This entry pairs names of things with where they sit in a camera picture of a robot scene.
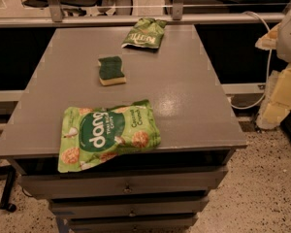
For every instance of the yellow foam-padded gripper finger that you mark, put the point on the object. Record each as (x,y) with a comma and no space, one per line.
(277,103)

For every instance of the green and yellow sponge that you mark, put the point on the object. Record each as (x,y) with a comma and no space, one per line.
(111,71)

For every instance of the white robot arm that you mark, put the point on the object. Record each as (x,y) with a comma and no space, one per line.
(276,105)

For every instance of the green kettle chips bag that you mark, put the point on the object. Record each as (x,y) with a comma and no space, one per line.
(147,33)

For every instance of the grey drawer cabinet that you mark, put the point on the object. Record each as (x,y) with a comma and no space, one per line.
(164,187)

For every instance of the green dang chips bag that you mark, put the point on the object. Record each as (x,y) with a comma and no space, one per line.
(90,137)

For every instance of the black stand leg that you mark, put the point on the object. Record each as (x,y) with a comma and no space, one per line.
(9,173)

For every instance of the metal railing frame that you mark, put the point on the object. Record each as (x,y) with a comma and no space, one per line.
(50,13)

